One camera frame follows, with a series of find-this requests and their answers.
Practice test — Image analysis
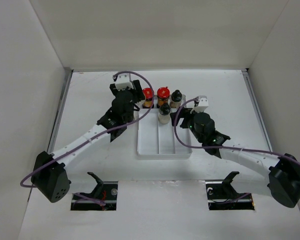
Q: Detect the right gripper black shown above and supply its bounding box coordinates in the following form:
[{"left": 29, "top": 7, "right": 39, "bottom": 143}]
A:
[{"left": 170, "top": 106, "right": 205, "bottom": 143}]

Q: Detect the black cap brown granule dispenser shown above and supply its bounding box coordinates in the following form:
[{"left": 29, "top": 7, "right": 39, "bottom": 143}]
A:
[{"left": 170, "top": 89, "right": 183, "bottom": 109}]

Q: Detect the black cap white powder dispenser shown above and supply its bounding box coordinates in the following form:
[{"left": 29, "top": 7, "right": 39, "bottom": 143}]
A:
[{"left": 158, "top": 103, "right": 171, "bottom": 124}]

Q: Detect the red lid sauce jar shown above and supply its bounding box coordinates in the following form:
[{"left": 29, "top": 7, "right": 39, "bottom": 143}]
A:
[
  {"left": 142, "top": 87, "right": 154, "bottom": 109},
  {"left": 156, "top": 86, "right": 170, "bottom": 108}
]

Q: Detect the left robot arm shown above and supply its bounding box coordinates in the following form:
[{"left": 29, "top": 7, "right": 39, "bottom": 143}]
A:
[{"left": 30, "top": 74, "right": 145, "bottom": 203}]

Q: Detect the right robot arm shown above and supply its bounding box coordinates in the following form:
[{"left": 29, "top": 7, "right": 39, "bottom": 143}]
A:
[{"left": 170, "top": 107, "right": 300, "bottom": 208}]

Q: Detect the white plastic organizer tray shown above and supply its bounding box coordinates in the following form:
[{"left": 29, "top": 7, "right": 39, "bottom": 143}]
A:
[{"left": 136, "top": 107, "right": 193, "bottom": 160}]

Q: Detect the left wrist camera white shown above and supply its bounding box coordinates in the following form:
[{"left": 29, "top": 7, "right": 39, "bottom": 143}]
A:
[{"left": 113, "top": 73, "right": 133, "bottom": 91}]

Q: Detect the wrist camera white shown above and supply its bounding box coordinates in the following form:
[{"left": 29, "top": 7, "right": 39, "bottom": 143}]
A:
[
  {"left": 113, "top": 73, "right": 133, "bottom": 91},
  {"left": 191, "top": 95, "right": 209, "bottom": 113}
]

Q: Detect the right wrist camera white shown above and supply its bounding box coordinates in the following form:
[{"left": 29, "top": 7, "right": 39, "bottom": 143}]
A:
[{"left": 191, "top": 95, "right": 209, "bottom": 113}]

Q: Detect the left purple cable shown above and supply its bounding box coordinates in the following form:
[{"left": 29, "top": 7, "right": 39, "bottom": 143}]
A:
[{"left": 19, "top": 70, "right": 156, "bottom": 207}]

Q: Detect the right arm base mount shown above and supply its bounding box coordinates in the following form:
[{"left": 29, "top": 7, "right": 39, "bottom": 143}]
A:
[{"left": 205, "top": 171, "right": 255, "bottom": 211}]

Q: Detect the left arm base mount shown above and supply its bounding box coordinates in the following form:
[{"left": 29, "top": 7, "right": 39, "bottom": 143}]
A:
[{"left": 70, "top": 172, "right": 119, "bottom": 211}]

